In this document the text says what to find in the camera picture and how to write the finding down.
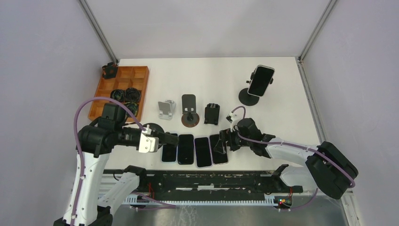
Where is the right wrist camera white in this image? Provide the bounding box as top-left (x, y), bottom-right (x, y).
top-left (226, 112), bottom-right (240, 131)

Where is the phone with light blue case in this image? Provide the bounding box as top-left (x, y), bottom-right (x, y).
top-left (161, 144), bottom-right (178, 162)

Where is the black phone dark case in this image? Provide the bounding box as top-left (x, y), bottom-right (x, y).
top-left (177, 134), bottom-right (194, 165)

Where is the aluminium frame rail right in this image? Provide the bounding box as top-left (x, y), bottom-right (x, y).
top-left (298, 0), bottom-right (339, 62)

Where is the wooden compartment tray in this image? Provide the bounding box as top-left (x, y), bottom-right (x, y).
top-left (94, 66), bottom-right (149, 120)

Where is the phone stand brown round base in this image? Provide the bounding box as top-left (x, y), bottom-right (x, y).
top-left (181, 94), bottom-right (200, 128)

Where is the aluminium frame rail left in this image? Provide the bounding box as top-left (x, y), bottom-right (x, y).
top-left (77, 0), bottom-right (119, 64)

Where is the black round object in tray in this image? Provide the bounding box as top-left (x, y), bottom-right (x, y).
top-left (125, 87), bottom-right (141, 103)

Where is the aluminium frame rail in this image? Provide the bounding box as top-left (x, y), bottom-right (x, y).
top-left (298, 0), bottom-right (339, 62)
top-left (77, 0), bottom-right (119, 64)

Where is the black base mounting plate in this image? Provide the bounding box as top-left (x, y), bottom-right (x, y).
top-left (107, 169), bottom-right (303, 202)

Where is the white slotted cable duct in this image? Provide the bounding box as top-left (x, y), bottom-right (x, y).
top-left (122, 194), bottom-right (279, 207)

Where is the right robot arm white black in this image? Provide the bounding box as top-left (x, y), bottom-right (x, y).
top-left (212, 118), bottom-right (359, 199)

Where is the black phone stand right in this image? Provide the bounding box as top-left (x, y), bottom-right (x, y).
top-left (238, 80), bottom-right (260, 106)

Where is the phone with white case right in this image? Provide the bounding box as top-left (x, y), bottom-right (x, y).
top-left (247, 65), bottom-right (275, 97)

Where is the small black orange clamp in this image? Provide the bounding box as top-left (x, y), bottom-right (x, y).
top-left (102, 62), bottom-right (118, 80)

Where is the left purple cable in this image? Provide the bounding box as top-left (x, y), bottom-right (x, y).
top-left (70, 96), bottom-right (175, 226)

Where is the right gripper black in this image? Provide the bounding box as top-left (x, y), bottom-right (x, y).
top-left (214, 126), bottom-right (252, 154)

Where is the phone with white case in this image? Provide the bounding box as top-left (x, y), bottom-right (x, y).
top-left (247, 65), bottom-right (275, 97)
top-left (194, 137), bottom-right (213, 168)

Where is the black folding phone stand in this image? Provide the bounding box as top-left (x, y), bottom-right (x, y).
top-left (204, 103), bottom-right (220, 126)

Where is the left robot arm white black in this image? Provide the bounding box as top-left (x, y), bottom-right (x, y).
top-left (54, 103), bottom-right (179, 226)

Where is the silver folding phone stand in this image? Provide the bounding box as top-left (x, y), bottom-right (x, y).
top-left (158, 100), bottom-right (176, 121)

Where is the phone with white case centre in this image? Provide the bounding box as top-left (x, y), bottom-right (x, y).
top-left (194, 137), bottom-right (213, 168)

